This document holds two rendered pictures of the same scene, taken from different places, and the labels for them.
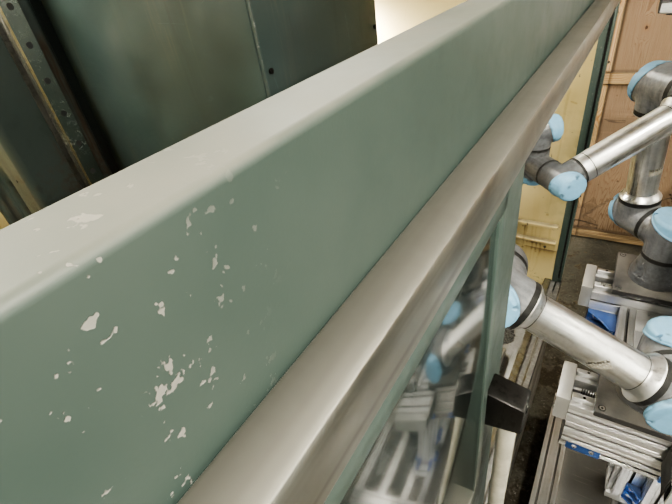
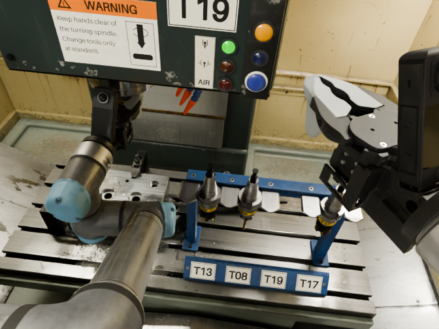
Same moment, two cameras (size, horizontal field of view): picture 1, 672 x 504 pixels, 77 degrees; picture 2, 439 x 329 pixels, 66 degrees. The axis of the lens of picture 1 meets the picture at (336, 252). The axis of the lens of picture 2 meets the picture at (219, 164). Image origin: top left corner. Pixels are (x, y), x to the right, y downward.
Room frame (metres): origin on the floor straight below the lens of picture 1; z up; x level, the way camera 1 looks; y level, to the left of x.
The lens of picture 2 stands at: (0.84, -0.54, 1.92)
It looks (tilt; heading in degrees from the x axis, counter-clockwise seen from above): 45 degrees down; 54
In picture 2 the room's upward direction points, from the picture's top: 5 degrees clockwise
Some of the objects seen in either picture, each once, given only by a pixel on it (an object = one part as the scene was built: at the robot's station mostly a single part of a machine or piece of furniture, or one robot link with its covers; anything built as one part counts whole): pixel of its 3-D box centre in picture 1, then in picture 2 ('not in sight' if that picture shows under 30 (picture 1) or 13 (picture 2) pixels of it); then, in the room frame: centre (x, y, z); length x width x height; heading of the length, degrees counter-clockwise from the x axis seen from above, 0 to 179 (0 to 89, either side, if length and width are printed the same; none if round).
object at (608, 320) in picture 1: (598, 328); not in sight; (0.98, -0.86, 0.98); 0.09 x 0.09 x 0.09; 53
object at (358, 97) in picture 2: not in sight; (338, 108); (1.15, -0.34, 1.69); 0.09 x 0.03 x 0.06; 82
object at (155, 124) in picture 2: not in sight; (168, 93); (1.33, 0.51, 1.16); 0.48 x 0.05 x 0.51; 142
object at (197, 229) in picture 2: not in sight; (192, 213); (1.16, 0.03, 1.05); 0.10 x 0.05 x 0.30; 52
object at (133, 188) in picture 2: not in sight; (122, 200); (1.01, 0.25, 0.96); 0.29 x 0.23 x 0.05; 142
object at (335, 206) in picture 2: not in sight; (336, 198); (1.43, -0.25, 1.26); 0.04 x 0.04 x 0.07
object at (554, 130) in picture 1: (538, 130); not in sight; (1.10, -0.61, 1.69); 0.11 x 0.08 x 0.09; 82
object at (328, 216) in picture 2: not in sight; (331, 208); (1.43, -0.25, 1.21); 0.06 x 0.06 x 0.03
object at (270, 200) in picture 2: not in sight; (270, 202); (1.30, -0.15, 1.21); 0.07 x 0.05 x 0.01; 52
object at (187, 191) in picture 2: not in sight; (189, 192); (1.13, -0.02, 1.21); 0.07 x 0.05 x 0.01; 52
